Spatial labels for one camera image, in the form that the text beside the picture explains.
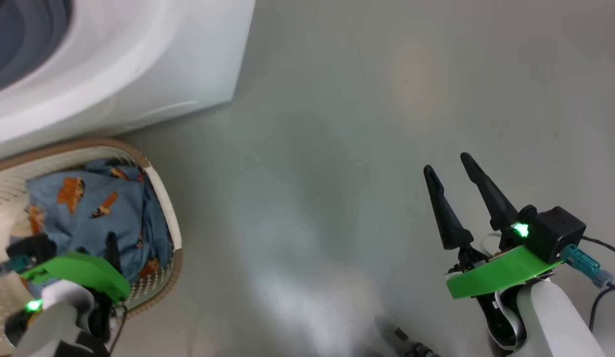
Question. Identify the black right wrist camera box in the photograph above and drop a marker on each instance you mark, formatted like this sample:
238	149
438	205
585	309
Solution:
555	233

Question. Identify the round white filter cover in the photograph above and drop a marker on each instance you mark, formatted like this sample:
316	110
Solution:
163	116

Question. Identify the white front-load washing machine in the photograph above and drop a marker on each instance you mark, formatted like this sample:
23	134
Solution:
153	54

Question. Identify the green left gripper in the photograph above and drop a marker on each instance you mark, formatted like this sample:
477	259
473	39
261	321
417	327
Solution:
84	270

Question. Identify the grey rubber door seal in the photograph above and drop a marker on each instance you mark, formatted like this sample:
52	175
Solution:
20	34

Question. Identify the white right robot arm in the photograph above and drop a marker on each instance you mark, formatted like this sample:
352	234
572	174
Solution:
555	322

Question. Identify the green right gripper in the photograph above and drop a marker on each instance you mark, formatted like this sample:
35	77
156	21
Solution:
501	270

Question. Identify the cream perforated laundry basket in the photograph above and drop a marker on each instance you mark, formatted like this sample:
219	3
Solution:
158	198

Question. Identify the blue garment with orange print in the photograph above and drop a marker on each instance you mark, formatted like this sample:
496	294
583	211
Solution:
89	213

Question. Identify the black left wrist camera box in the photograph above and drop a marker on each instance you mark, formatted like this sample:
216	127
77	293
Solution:
34	248

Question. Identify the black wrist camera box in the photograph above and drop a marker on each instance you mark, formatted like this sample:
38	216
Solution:
555	233
34	248

